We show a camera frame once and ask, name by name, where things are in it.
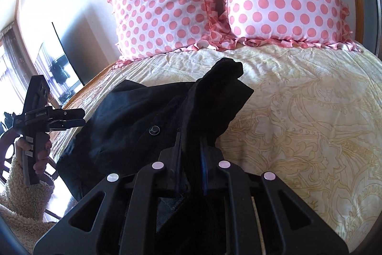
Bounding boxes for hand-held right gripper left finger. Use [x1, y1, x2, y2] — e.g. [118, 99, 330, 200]
[33, 131, 183, 255]

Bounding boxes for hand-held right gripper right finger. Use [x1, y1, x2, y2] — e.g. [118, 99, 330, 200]
[199, 136, 350, 255]

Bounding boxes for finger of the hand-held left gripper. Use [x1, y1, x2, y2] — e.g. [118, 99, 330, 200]
[49, 108, 85, 121]
[48, 119, 86, 131]

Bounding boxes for black pants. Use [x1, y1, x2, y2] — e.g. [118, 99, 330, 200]
[56, 58, 255, 208]

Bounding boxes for person's left forearm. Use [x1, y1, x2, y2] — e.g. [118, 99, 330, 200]
[0, 154, 65, 241]

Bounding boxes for person's left hand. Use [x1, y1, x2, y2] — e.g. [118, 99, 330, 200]
[15, 137, 52, 174]

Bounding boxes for flat screen television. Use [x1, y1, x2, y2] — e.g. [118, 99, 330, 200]
[34, 21, 86, 107]

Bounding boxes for brown curtain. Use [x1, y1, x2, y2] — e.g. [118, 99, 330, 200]
[0, 22, 31, 108]

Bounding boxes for cream floral quilt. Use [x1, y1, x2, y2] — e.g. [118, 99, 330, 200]
[61, 42, 380, 255]

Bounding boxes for wooden door with grey frame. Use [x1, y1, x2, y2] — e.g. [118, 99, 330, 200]
[368, 0, 382, 59]

